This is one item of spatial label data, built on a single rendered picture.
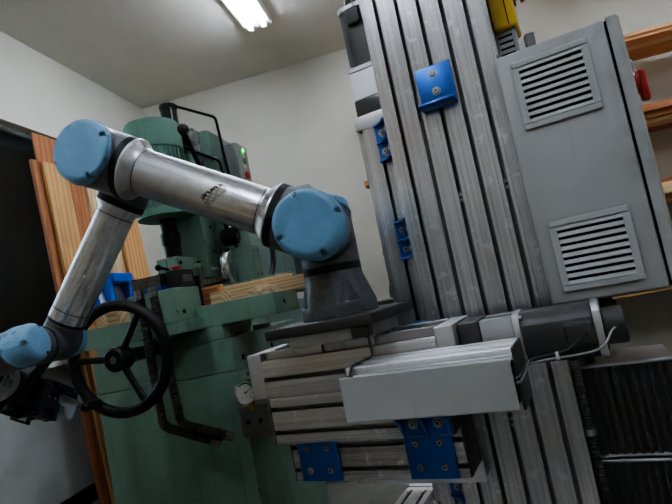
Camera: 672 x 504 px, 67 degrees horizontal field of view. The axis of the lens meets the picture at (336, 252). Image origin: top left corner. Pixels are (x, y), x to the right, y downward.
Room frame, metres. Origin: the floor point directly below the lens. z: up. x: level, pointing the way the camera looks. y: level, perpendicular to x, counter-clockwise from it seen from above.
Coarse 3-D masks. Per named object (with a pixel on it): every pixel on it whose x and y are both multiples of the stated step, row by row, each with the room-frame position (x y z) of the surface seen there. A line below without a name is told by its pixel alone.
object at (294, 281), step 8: (272, 280) 1.52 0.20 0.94; (280, 280) 1.51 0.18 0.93; (288, 280) 1.51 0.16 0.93; (296, 280) 1.50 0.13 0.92; (304, 280) 1.50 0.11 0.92; (232, 288) 1.54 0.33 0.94; (240, 288) 1.54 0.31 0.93; (248, 288) 1.53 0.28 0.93; (288, 288) 1.51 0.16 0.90; (232, 296) 1.55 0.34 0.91; (240, 296) 1.54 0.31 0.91; (128, 320) 1.62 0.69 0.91
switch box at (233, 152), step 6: (228, 144) 1.83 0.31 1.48; (234, 144) 1.82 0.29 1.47; (228, 150) 1.83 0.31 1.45; (234, 150) 1.82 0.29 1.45; (240, 150) 1.85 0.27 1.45; (228, 156) 1.83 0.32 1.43; (234, 156) 1.82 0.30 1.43; (240, 156) 1.84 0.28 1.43; (246, 156) 1.90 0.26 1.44; (228, 162) 1.83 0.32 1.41; (234, 162) 1.82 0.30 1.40; (240, 162) 1.83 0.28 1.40; (246, 162) 1.89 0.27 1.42; (234, 168) 1.83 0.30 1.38; (240, 168) 1.82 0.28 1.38; (246, 168) 1.88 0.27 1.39; (234, 174) 1.83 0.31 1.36; (240, 174) 1.82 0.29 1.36
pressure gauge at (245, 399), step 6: (240, 384) 1.32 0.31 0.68; (246, 384) 1.31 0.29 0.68; (234, 390) 1.32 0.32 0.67; (240, 390) 1.32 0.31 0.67; (246, 390) 1.31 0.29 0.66; (252, 390) 1.31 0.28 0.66; (240, 396) 1.32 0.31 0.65; (246, 396) 1.32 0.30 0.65; (252, 396) 1.31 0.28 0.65; (240, 402) 1.32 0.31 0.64; (246, 402) 1.32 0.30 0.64; (252, 402) 1.31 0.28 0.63; (252, 408) 1.33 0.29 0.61
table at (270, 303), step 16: (224, 304) 1.39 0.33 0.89; (240, 304) 1.38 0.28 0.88; (256, 304) 1.37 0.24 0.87; (272, 304) 1.36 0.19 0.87; (288, 304) 1.46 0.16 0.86; (192, 320) 1.34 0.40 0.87; (208, 320) 1.40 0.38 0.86; (224, 320) 1.39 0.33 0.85; (240, 320) 1.38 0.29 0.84; (96, 336) 1.47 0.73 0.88; (112, 336) 1.46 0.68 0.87
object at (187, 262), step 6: (168, 258) 1.54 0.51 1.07; (174, 258) 1.54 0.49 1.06; (180, 258) 1.56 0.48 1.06; (186, 258) 1.60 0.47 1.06; (192, 258) 1.63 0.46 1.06; (162, 264) 1.55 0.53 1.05; (168, 264) 1.54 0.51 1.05; (174, 264) 1.54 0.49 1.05; (180, 264) 1.55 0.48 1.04; (186, 264) 1.59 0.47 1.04; (192, 264) 1.63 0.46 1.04; (162, 270) 1.55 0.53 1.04; (198, 270) 1.66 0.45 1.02
